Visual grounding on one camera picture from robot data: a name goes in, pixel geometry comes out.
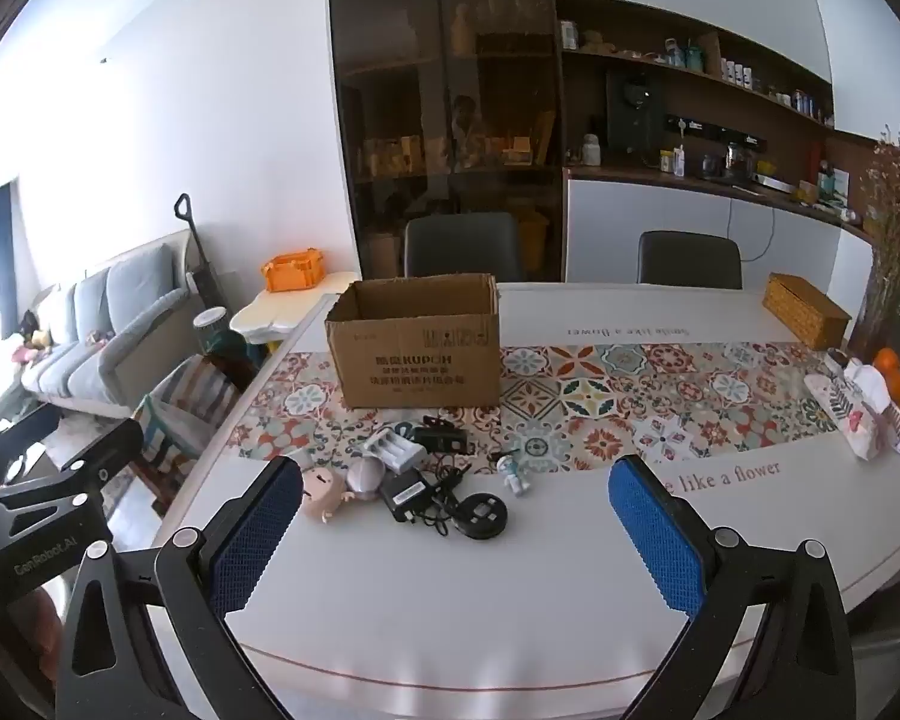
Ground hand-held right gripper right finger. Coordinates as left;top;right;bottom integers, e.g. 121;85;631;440
608;454;860;720

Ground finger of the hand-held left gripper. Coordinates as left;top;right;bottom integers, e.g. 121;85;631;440
60;418;146;478
0;403;61;482

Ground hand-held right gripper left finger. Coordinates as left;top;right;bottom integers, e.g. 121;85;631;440
56;456;305;720

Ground white suited figurine keychain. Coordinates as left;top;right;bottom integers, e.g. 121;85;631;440
496;456;533;498

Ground black charger with cable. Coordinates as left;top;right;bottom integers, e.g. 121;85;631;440
411;415;471;456

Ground brown cardboard box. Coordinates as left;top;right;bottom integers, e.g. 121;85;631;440
325;273;503;410

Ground person's left hand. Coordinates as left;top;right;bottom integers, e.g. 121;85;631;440
7;585;65;665

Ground pink pig toy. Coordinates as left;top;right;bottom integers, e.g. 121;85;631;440
298;463;355;524

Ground striped fabric basket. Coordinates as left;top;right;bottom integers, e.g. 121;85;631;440
130;355;242;470

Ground plush toys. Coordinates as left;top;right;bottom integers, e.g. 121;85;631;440
9;313;55;362

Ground tile print tablecloth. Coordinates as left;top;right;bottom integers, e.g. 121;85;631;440
151;281;900;700

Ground grey sofa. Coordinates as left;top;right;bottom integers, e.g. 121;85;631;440
13;235;212;421

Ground white round gadget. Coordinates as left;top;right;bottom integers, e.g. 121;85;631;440
345;457;388;500

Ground small drum bucket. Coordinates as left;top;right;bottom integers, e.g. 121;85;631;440
193;304;230;355

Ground white battery charger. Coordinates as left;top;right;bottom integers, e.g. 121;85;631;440
363;425;429;476

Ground blue curtain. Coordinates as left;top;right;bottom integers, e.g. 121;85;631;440
0;181;21;340

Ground black round disc charger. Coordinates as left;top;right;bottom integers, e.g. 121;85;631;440
450;491;510;542

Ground black upright floor cleaner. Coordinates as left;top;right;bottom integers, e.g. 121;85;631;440
173;193;230;316

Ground white side table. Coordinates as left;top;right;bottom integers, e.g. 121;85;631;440
230;270;362;350

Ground floral print pouch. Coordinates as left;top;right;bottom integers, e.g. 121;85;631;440
805;355;892;463

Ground orange plastic crate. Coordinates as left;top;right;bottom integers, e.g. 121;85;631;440
262;247;326;294

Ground wicker tissue box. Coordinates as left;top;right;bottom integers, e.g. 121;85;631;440
762;271;853;351

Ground grey dining chair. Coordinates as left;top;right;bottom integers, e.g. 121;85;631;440
403;211;524;284
637;230;744;290

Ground dried flower bouquet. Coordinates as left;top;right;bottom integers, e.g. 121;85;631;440
849;124;900;362

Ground black coffee machine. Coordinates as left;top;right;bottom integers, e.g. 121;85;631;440
606;70;666;167

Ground dark glass cabinet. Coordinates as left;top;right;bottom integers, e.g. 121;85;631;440
327;0;569;286

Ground black power adapter with cable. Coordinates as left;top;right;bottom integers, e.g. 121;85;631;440
379;465;475;541

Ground wooden wall shelf unit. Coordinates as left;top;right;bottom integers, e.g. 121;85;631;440
553;0;882;245

